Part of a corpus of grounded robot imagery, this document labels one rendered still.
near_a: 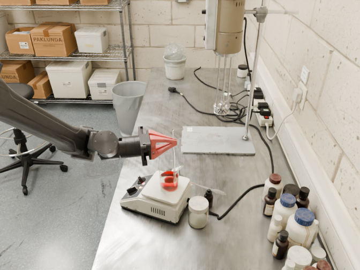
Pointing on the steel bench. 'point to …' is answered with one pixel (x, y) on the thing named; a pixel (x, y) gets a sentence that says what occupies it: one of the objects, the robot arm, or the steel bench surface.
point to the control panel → (137, 187)
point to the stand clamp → (260, 15)
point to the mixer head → (224, 27)
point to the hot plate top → (152, 188)
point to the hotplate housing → (158, 207)
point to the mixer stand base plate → (216, 141)
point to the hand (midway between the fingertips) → (173, 142)
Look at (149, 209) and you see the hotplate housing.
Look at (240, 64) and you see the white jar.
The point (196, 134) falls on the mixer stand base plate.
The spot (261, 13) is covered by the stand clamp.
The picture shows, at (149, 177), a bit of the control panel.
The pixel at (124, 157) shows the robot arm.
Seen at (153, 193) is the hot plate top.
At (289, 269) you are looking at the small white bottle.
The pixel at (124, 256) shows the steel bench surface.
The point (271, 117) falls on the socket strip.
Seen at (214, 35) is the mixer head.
